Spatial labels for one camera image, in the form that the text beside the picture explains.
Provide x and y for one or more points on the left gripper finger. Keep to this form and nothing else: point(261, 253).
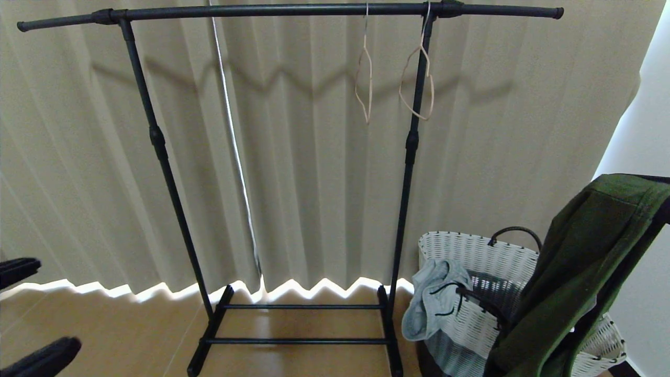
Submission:
point(36, 358)
point(18, 269)

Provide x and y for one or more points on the pink clothes hanger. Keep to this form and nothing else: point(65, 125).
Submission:
point(433, 97)
point(371, 89)

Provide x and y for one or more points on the green long-sleeved shirt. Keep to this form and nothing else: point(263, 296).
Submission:
point(576, 262)

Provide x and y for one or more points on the black clothes rack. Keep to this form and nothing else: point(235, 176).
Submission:
point(261, 10)

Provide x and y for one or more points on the white laundry basket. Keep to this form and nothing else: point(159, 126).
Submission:
point(460, 251)

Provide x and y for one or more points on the beige curtain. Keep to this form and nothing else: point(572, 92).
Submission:
point(314, 183)

